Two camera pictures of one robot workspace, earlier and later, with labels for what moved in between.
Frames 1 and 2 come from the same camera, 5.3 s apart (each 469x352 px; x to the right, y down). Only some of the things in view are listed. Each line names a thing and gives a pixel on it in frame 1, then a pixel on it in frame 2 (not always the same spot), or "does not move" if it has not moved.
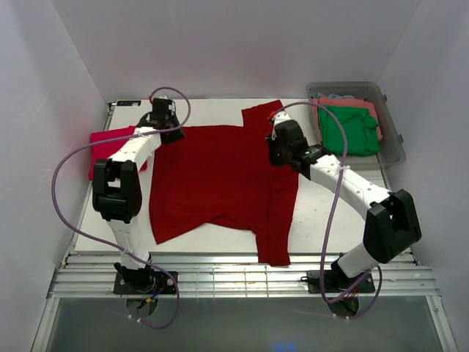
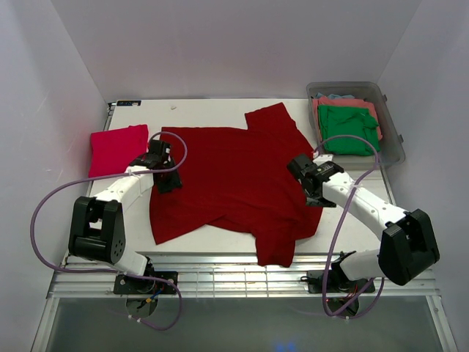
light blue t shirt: (333, 96) does not move
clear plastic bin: (353, 120) does not move
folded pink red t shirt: (104, 149) does not move
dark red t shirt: (226, 174) does not move
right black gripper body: (287, 152) → (314, 196)
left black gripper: (178, 134) → (174, 182)
